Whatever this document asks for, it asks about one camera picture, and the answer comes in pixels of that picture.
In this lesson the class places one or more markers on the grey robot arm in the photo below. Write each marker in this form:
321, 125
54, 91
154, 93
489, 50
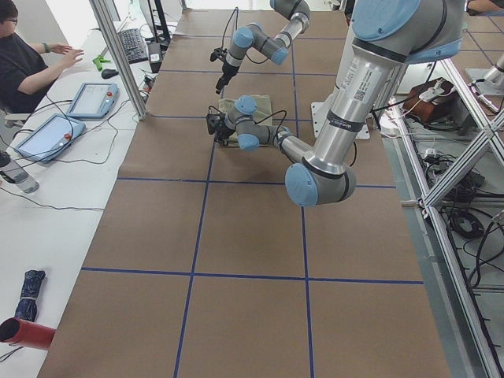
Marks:
274, 49
385, 35

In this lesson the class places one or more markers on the black computer keyboard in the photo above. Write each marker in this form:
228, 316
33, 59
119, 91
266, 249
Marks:
133, 44

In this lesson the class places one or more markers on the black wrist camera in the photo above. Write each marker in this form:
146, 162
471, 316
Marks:
218, 54
213, 122

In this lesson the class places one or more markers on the dark folded umbrella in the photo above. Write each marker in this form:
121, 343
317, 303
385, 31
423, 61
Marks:
27, 308

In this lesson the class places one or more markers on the black power brick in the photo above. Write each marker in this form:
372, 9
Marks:
154, 56

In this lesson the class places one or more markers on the green marker pen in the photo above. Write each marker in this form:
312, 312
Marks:
99, 61

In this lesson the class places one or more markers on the aluminium frame rail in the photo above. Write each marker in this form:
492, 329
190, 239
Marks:
105, 23

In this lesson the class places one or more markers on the near blue teach pendant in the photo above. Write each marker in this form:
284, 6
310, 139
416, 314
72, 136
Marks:
50, 139

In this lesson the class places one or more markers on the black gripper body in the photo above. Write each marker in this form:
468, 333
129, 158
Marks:
221, 127
227, 71

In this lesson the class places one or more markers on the red bottle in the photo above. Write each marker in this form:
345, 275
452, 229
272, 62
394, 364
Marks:
22, 333

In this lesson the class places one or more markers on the grey water bottle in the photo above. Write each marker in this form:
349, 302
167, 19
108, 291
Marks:
12, 172

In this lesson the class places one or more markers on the olive green long-sleeve shirt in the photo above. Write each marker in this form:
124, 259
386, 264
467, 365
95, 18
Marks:
260, 108

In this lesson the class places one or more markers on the far blue teach pendant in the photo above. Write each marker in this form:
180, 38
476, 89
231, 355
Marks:
93, 101

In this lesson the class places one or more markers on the seated person black shirt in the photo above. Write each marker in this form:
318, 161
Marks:
28, 70

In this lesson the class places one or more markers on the brown box under table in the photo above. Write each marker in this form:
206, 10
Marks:
430, 101

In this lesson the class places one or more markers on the white power adapter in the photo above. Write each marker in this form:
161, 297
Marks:
430, 156

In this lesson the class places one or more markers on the black computer mouse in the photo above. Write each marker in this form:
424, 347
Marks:
109, 73

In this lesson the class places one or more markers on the blue teach pendant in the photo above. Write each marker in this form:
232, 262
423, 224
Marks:
93, 101
50, 139

